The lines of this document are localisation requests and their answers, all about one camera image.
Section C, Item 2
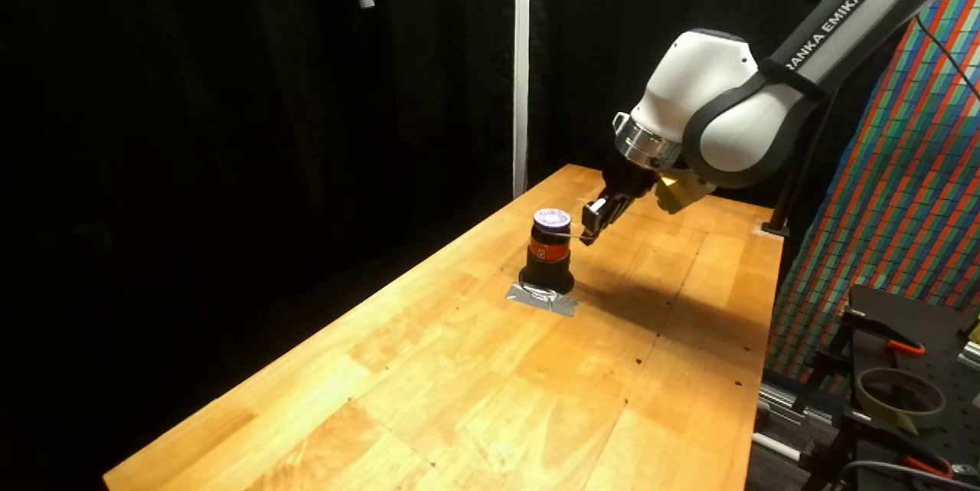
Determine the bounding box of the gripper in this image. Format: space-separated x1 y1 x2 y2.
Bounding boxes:
579 154 659 247

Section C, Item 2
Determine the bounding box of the dark bottle with purple lid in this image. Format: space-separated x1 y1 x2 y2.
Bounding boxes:
519 208 577 297

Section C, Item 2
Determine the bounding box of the silver tape patch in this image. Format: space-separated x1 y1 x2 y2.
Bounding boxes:
505 281 580 318

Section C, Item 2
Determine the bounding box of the white vertical pole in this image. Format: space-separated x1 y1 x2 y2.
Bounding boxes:
512 0 532 201

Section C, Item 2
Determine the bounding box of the black stand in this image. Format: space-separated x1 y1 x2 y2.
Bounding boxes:
761 89 839 239

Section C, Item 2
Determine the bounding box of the colourful patterned panel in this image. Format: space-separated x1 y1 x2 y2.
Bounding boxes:
766 0 980 386

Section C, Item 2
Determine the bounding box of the orange and black clamp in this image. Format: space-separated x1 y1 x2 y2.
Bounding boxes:
900 454 959 481
841 306 929 358

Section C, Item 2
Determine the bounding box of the roll of tape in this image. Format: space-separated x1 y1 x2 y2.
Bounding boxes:
854 366 947 435

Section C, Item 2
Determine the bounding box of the black curtain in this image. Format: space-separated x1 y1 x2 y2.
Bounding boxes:
0 0 858 491

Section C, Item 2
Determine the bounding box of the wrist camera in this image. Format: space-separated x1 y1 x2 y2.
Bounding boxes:
655 173 717 214

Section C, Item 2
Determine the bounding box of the black cable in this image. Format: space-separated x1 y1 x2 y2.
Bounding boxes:
914 15 980 103

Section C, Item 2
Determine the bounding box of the grey cable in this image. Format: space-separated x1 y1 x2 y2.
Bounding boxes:
833 459 980 491

